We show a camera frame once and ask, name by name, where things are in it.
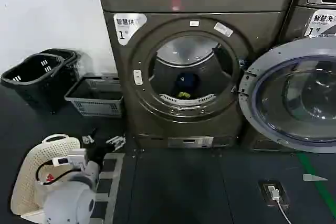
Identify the round glass dryer door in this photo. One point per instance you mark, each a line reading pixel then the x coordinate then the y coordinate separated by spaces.
pixel 294 93

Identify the yellow-green garment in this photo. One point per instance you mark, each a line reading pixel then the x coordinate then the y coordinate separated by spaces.
pixel 184 94

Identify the grey gridded floor frame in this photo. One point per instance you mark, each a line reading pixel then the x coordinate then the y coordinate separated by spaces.
pixel 115 182

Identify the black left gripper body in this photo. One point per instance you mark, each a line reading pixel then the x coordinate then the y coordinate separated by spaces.
pixel 99 154

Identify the grey laundry machine with label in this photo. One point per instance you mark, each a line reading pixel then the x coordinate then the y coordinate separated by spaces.
pixel 299 22

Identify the white plug adapter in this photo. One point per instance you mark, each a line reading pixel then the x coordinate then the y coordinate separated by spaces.
pixel 273 192

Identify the large black plastic basket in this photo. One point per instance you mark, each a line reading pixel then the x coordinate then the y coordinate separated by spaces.
pixel 29 90

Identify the black floor socket box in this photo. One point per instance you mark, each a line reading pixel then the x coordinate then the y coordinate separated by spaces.
pixel 273 182

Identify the cream perforated laundry basket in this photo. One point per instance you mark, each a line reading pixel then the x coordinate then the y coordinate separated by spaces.
pixel 26 182

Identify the grey floor tape piece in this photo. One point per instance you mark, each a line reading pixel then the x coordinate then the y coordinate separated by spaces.
pixel 313 177

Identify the dark blue garment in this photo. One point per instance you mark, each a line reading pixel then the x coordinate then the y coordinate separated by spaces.
pixel 187 81

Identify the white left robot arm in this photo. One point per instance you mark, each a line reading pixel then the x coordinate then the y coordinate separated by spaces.
pixel 71 203

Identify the green floor tape strip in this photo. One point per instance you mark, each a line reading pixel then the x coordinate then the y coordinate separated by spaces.
pixel 319 184

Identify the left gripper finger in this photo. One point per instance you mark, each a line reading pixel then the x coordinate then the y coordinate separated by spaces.
pixel 116 143
pixel 88 140

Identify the grey plastic crate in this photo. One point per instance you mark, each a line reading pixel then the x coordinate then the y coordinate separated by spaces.
pixel 97 106

